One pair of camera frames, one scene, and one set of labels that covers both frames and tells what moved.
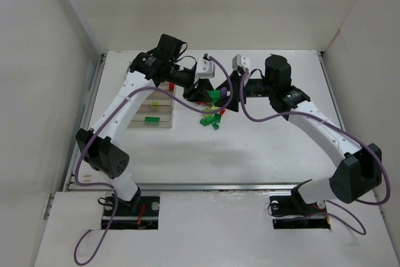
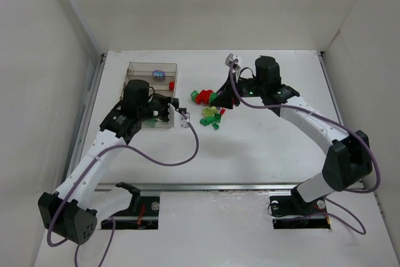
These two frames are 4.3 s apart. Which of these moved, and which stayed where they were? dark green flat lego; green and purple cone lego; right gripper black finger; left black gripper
Moved: left black gripper
Stayed: right gripper black finger; green and purple cone lego; dark green flat lego
